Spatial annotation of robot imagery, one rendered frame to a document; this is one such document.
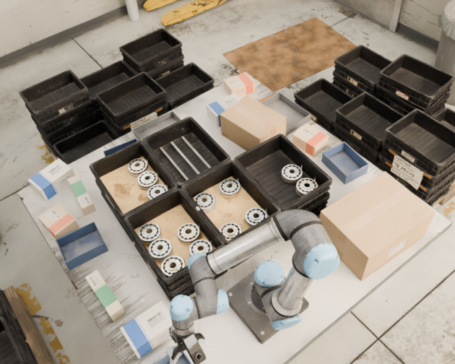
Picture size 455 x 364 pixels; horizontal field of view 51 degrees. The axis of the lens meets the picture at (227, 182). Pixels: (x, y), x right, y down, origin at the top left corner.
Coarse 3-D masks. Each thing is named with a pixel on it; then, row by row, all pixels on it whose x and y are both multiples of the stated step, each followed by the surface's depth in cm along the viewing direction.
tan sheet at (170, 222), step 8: (176, 208) 226; (160, 216) 224; (168, 216) 224; (176, 216) 223; (184, 216) 223; (160, 224) 221; (168, 224) 220; (176, 224) 220; (136, 232) 219; (168, 232) 218; (176, 232) 217; (200, 232) 216; (168, 240) 214; (176, 240) 214; (208, 240) 213; (176, 248) 211; (184, 248) 211; (184, 256) 208; (160, 264) 207
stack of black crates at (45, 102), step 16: (48, 80) 340; (64, 80) 348; (80, 80) 336; (32, 96) 340; (48, 96) 344; (64, 96) 342; (80, 96) 332; (32, 112) 320; (48, 112) 324; (64, 112) 331; (80, 112) 340; (48, 128) 331; (64, 128) 338; (80, 128) 347; (48, 144) 346
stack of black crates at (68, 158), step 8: (88, 128) 336; (96, 128) 340; (104, 128) 345; (72, 136) 332; (80, 136) 336; (88, 136) 341; (96, 136) 345; (104, 136) 344; (112, 136) 339; (56, 144) 328; (64, 144) 332; (72, 144) 336; (80, 144) 340; (88, 144) 340; (96, 144) 339; (104, 144) 339; (64, 152) 336; (72, 152) 336; (80, 152) 335; (88, 152) 335; (64, 160) 316; (72, 160) 330
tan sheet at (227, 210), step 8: (216, 184) 234; (208, 192) 231; (216, 192) 231; (240, 192) 230; (216, 200) 228; (224, 200) 228; (232, 200) 227; (240, 200) 227; (248, 200) 227; (216, 208) 225; (224, 208) 224; (232, 208) 224; (240, 208) 224; (248, 208) 224; (208, 216) 222; (216, 216) 222; (224, 216) 221; (232, 216) 221; (240, 216) 221; (216, 224) 219
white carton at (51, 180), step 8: (56, 160) 258; (48, 168) 254; (56, 168) 254; (64, 168) 254; (32, 176) 251; (40, 176) 251; (48, 176) 251; (56, 176) 250; (64, 176) 252; (72, 176) 257; (32, 184) 248; (40, 184) 247; (48, 184) 247; (56, 184) 251; (64, 184) 255; (40, 192) 246; (48, 192) 249; (56, 192) 254
